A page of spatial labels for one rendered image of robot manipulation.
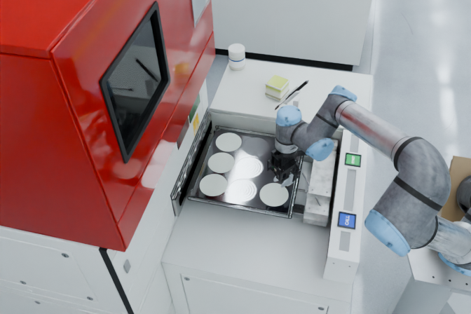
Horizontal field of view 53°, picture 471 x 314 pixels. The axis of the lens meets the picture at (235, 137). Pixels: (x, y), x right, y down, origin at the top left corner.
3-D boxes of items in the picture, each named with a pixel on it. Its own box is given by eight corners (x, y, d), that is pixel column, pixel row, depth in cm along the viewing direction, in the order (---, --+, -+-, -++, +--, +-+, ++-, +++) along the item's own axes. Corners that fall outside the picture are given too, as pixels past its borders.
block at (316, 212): (303, 216, 160) (304, 211, 158) (305, 208, 162) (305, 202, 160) (327, 220, 158) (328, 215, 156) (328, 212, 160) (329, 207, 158)
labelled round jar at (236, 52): (227, 69, 203) (226, 52, 196) (231, 60, 208) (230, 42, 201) (242, 71, 202) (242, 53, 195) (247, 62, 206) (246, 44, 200)
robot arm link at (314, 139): (336, 129, 130) (307, 109, 136) (313, 162, 132) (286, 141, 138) (345, 134, 137) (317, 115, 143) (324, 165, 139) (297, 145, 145)
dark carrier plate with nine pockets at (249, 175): (190, 196, 165) (190, 195, 165) (217, 129, 188) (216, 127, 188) (287, 214, 159) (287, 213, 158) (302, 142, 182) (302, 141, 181)
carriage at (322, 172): (302, 223, 161) (303, 218, 159) (316, 146, 186) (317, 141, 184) (326, 227, 160) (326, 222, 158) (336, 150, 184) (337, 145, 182)
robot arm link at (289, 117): (290, 125, 135) (270, 111, 140) (289, 151, 143) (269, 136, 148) (309, 113, 139) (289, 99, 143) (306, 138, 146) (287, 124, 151)
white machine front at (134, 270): (130, 317, 143) (98, 249, 114) (205, 132, 198) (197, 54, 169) (139, 319, 143) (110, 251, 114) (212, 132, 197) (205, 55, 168)
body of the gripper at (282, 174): (265, 171, 159) (266, 147, 150) (284, 158, 163) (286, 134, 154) (281, 184, 155) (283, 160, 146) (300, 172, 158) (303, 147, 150)
